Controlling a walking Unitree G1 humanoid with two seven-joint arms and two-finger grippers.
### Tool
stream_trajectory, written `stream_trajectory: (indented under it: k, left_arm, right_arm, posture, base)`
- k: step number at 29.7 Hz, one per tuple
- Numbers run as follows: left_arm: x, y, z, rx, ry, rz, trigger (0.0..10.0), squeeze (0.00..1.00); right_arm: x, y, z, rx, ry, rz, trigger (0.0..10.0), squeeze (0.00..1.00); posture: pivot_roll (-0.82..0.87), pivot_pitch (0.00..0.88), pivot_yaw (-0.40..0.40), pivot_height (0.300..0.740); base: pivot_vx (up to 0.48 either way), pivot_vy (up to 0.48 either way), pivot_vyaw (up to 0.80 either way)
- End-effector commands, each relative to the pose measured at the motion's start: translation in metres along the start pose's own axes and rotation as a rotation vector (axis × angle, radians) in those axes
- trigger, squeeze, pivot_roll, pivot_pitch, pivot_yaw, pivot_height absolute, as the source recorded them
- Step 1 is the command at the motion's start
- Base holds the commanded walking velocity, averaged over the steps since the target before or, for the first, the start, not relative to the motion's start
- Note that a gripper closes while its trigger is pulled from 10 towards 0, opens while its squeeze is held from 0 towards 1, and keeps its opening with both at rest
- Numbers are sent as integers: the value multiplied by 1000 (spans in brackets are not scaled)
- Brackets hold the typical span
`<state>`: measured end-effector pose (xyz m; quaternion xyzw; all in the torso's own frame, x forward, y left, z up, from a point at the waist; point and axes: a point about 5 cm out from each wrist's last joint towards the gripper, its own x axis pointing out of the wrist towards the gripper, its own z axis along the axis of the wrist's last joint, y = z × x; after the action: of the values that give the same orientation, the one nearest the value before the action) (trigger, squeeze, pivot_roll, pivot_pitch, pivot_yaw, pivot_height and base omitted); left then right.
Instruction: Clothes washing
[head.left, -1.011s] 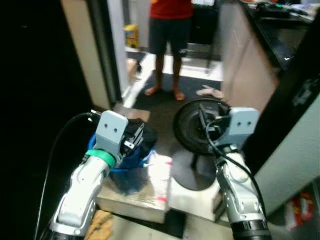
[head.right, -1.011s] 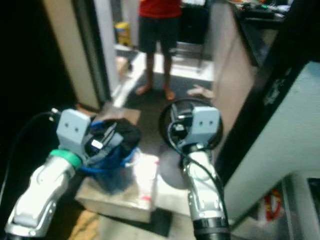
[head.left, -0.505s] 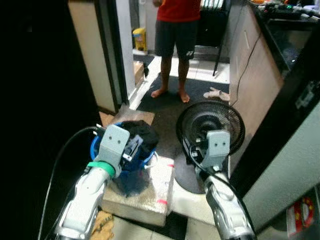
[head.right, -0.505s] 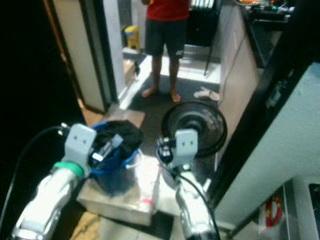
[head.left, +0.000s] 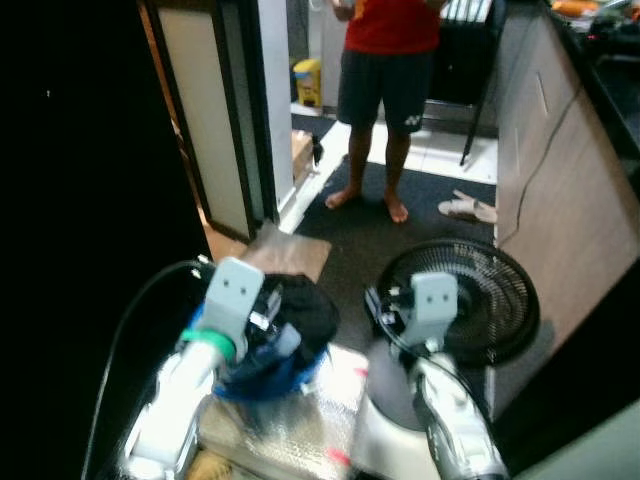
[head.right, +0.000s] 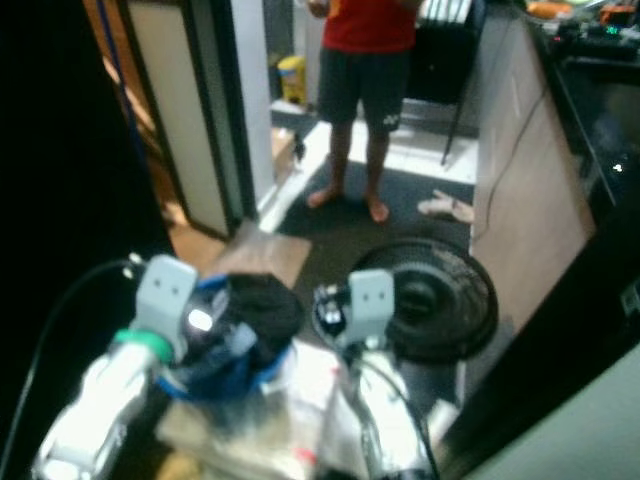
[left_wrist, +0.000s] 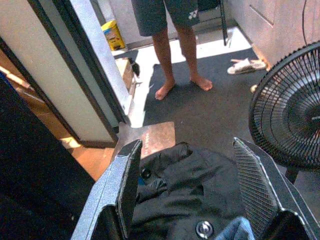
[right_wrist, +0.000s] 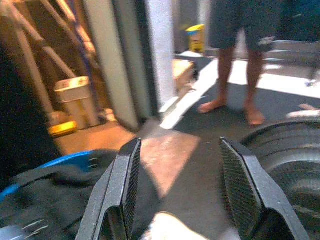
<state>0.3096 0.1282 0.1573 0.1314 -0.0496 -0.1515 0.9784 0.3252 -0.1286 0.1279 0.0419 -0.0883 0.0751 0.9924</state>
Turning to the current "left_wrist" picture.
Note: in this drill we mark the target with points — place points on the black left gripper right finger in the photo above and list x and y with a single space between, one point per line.
260 190

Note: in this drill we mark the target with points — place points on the brown door mat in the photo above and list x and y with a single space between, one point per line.
158 137

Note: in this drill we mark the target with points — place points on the large black furniture panel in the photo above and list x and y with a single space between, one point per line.
32 175

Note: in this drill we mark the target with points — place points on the dark sliding door frame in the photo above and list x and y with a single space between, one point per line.
82 50

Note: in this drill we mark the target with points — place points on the white slipper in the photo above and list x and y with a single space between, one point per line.
246 66

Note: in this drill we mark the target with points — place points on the blue denim jeans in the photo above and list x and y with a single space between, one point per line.
236 231

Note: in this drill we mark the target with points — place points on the person in dark shorts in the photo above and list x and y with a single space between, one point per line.
163 50

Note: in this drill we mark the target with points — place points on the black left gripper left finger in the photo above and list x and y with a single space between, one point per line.
110 195

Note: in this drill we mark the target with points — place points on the yellow plastic bag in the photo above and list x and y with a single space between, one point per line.
113 35

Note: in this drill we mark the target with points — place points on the black folding chair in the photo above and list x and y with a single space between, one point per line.
223 22

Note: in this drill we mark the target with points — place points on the black jacket with snap buttons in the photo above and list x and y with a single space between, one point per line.
190 190

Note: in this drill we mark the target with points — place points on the brown cardboard box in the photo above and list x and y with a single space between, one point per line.
126 72

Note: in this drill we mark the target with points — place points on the black floor fan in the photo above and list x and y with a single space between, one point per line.
287 112

